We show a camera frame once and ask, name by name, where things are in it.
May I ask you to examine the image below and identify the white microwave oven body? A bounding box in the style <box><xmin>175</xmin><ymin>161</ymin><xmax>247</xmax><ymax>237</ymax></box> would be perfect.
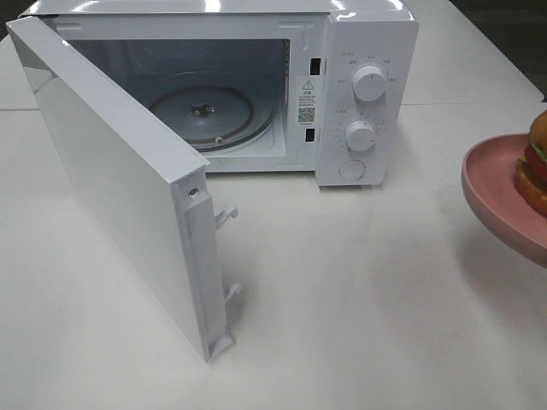
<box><xmin>17</xmin><ymin>1</ymin><xmax>419</xmax><ymax>186</ymax></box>

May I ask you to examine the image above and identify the glass microwave turntable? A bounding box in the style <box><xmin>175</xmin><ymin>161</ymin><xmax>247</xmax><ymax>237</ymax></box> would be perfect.
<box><xmin>149</xmin><ymin>85</ymin><xmax>275</xmax><ymax>152</ymax></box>

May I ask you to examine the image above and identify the round white door button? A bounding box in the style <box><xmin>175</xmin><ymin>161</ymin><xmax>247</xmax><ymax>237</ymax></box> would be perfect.
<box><xmin>339</xmin><ymin>160</ymin><xmax>366</xmax><ymax>180</ymax></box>

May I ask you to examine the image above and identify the pink round plate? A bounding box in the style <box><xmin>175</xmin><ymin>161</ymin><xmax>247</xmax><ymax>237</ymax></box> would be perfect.
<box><xmin>461</xmin><ymin>133</ymin><xmax>546</xmax><ymax>267</ymax></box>

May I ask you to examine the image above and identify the upper white power knob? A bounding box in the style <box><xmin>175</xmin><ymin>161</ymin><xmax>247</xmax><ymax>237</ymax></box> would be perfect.
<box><xmin>351</xmin><ymin>63</ymin><xmax>387</xmax><ymax>103</ymax></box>

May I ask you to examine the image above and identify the white microwave door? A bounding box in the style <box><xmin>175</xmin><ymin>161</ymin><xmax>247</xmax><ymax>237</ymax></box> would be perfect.
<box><xmin>7</xmin><ymin>17</ymin><xmax>241</xmax><ymax>360</ymax></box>

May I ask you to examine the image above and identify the white timer knob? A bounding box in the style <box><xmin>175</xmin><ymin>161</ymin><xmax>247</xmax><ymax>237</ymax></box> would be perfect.
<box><xmin>344</xmin><ymin>120</ymin><xmax>377</xmax><ymax>152</ymax></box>

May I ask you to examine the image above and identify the burger with lettuce and tomato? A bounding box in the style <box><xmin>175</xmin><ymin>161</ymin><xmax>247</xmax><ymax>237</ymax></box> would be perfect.
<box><xmin>515</xmin><ymin>111</ymin><xmax>547</xmax><ymax>216</ymax></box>

